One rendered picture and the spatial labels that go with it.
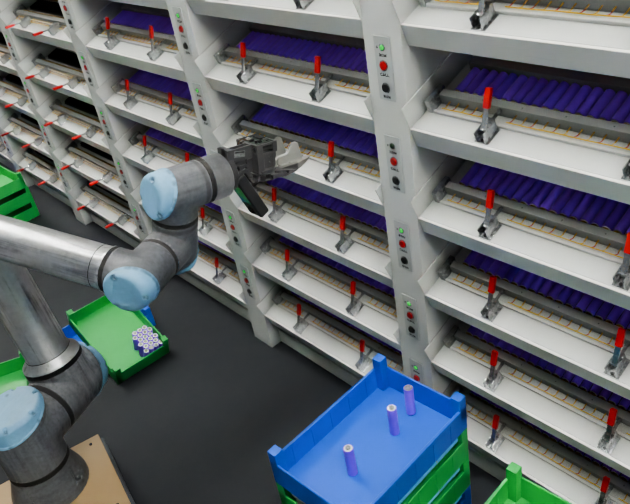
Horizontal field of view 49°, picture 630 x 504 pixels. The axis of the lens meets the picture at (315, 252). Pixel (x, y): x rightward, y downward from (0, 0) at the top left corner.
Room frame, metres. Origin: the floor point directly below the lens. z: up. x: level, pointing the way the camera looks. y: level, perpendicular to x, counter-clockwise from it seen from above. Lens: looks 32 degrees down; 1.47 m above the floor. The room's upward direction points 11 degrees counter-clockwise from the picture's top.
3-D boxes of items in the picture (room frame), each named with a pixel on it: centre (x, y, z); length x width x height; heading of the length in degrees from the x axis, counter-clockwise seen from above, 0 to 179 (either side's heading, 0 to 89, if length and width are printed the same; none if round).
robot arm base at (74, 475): (1.25, 0.77, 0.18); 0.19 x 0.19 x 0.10
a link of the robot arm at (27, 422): (1.26, 0.77, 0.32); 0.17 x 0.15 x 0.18; 155
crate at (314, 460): (0.85, -0.03, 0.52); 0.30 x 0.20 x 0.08; 130
